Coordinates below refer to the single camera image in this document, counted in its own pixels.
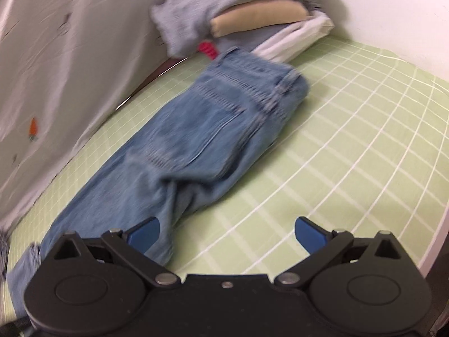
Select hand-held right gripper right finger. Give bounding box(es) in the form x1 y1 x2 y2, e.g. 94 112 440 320
274 217 404 290

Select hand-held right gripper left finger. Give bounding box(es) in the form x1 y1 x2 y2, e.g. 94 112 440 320
52 217 182 290

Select blue denim jeans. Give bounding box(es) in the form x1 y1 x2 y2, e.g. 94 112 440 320
7 46 311 315

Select carrot printed grey sheet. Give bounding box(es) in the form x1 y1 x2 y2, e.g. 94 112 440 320
0 0 197 233

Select pink cloth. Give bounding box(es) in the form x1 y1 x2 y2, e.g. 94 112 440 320
198 40 220 60

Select white folded garment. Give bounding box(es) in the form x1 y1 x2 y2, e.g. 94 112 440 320
253 10 335 65

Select beige folded garment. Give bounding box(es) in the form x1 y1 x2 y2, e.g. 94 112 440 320
210 0 309 38

